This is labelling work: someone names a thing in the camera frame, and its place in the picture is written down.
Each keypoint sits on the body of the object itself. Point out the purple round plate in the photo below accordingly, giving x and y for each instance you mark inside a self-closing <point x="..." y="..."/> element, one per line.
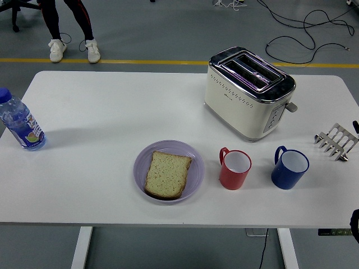
<point x="140" y="171"/>

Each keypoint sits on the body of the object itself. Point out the cream and chrome toaster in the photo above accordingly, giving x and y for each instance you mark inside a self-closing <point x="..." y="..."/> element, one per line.
<point x="238" y="112"/>

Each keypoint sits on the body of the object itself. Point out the blue enamel cup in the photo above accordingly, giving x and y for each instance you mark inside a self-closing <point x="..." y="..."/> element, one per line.
<point x="283" y="176"/>

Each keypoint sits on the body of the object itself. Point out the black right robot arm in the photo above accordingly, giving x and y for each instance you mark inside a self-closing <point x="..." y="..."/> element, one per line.
<point x="355" y="224"/>

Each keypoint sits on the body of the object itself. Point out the black table control panel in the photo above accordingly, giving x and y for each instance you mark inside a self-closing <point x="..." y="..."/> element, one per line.
<point x="333" y="232"/>

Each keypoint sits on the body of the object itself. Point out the silver metal toast rack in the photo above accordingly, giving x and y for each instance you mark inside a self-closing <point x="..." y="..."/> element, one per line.
<point x="339" y="140"/>

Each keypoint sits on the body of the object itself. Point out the grey box under table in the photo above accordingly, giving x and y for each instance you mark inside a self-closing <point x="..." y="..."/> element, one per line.
<point x="255" y="232"/>

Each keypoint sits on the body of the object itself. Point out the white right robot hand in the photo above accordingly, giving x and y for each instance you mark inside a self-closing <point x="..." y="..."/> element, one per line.
<point x="356" y="125"/>

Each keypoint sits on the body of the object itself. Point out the clear water bottle blue cap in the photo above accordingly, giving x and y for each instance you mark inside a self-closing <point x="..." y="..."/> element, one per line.
<point x="22" y="126"/>

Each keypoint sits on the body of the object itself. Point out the black office chair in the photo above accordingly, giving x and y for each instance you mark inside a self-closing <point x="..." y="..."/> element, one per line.
<point x="15" y="8"/>

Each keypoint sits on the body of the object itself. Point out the white table leg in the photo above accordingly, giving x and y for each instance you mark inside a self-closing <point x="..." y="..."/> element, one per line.
<point x="81" y="249"/>
<point x="289" y="249"/>

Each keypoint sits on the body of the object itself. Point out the red enamel cup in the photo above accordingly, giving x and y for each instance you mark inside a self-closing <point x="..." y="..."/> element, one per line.
<point x="232" y="179"/>

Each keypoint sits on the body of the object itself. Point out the person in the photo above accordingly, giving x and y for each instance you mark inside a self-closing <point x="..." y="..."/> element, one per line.
<point x="53" y="19"/>

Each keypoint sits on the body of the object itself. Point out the slice of toast bread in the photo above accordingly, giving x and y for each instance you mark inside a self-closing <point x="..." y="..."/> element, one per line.
<point x="166" y="176"/>

